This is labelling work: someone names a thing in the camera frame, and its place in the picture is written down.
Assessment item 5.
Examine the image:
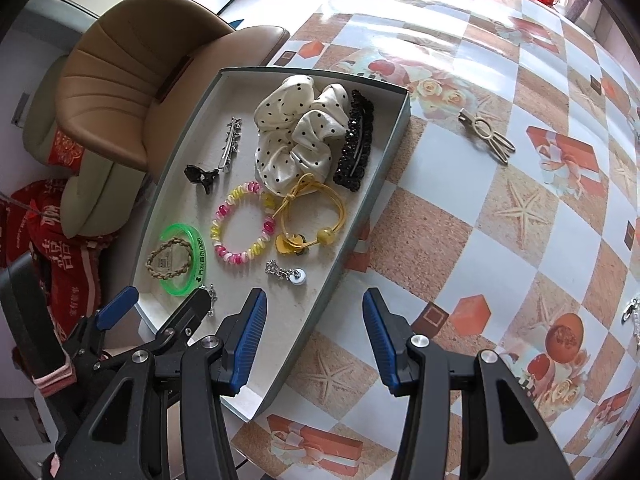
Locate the silver charm pendant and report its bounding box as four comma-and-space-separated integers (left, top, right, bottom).
202, 284, 217, 318

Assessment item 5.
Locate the tan braided bracelet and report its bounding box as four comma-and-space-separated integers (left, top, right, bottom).
144, 236, 194, 281

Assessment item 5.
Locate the yellow hair tie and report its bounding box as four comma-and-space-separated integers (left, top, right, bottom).
271, 172, 348, 257

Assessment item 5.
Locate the silver spiked hair clip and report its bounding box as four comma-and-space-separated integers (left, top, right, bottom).
218, 117, 242, 172

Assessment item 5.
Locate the black chain hair clip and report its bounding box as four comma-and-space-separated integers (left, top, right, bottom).
333, 90, 374, 192

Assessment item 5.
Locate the grey jewelry tray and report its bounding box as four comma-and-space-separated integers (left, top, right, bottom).
131, 67, 410, 420

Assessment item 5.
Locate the green translucent bangle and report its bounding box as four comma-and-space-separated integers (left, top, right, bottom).
160, 223, 206, 296

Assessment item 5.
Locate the red printed fabric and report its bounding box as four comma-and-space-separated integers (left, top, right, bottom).
1, 125, 126, 339

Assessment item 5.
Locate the small black hair claw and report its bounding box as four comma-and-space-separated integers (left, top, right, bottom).
183, 165, 219, 195

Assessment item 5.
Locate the patterned tablecloth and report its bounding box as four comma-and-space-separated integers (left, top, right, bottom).
233, 0, 639, 479

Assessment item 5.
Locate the white polka dot scrunchie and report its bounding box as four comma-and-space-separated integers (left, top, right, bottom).
254, 75, 349, 197

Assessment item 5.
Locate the brown leather chair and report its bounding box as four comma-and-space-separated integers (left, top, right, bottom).
55, 0, 290, 178

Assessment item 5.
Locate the gold bunny hair clip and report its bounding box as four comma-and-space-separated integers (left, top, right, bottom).
458, 108, 516, 166

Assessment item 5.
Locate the pink yellow bead bracelet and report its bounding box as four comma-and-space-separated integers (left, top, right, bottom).
209, 180, 278, 266

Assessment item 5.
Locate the silver chain bracelet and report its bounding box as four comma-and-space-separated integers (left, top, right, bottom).
620, 296, 640, 348

